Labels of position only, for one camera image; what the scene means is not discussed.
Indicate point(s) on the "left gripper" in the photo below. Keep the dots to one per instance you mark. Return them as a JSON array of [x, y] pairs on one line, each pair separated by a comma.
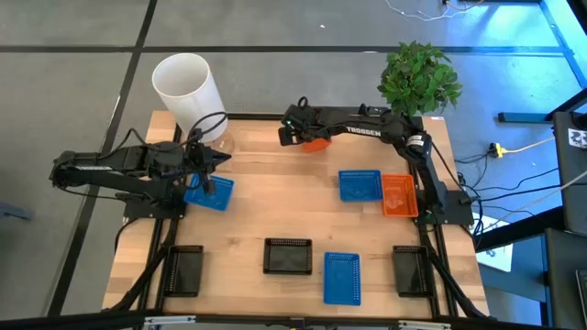
[[199, 158]]

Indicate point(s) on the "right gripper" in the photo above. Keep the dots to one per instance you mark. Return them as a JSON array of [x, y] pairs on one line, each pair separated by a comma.
[[295, 126]]

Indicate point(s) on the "orange plastic basket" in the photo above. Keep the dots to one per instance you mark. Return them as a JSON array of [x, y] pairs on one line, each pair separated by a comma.
[[400, 197], [317, 146]]

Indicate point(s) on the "blue plastic basket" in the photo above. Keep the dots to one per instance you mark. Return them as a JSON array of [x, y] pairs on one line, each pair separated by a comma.
[[222, 194], [342, 279], [360, 185]]

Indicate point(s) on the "black plastic basket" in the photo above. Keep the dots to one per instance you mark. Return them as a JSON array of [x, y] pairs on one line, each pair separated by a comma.
[[287, 257], [184, 271], [412, 271]]

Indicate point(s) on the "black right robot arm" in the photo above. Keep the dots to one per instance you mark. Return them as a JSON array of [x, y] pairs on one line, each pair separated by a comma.
[[367, 130]]

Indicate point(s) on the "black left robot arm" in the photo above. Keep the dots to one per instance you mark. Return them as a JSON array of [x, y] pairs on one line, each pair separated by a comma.
[[114, 160]]

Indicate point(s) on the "white cylindrical cup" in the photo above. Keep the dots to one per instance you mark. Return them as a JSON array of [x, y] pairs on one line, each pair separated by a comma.
[[188, 91]]

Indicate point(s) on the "green potted plant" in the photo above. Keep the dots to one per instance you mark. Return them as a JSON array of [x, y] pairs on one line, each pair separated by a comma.
[[417, 78]]

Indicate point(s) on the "yellow power plug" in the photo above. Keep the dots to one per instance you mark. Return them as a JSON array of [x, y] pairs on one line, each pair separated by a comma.
[[495, 149]]

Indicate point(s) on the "grey floor object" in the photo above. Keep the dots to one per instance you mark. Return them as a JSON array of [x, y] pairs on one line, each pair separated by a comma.
[[14, 212]]

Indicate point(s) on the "black metal bar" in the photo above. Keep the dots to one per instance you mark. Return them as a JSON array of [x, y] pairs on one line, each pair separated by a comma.
[[518, 229], [523, 117]]

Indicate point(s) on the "white paper sheet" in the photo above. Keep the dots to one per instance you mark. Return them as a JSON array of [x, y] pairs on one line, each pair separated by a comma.
[[497, 256]]

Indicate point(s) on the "black and white marker tag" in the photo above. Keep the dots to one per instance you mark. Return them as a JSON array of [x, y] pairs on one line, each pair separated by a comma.
[[579, 138]]

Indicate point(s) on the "black cabinet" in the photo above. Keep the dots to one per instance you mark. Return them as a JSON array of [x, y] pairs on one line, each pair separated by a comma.
[[573, 183]]

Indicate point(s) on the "black desk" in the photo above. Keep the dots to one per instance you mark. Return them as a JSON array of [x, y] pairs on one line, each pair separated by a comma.
[[564, 275]]

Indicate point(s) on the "black aluminium table frame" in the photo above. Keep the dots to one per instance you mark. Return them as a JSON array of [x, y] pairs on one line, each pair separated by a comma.
[[257, 116]]

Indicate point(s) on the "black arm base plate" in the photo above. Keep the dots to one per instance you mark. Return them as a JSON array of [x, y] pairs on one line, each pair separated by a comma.
[[458, 213], [137, 212]]

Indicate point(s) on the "silver frame bracket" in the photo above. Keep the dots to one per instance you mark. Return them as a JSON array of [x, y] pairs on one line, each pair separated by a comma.
[[169, 320], [424, 325]]

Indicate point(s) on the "grey table-edge camera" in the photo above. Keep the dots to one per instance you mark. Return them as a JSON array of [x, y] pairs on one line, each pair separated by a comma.
[[297, 322]]

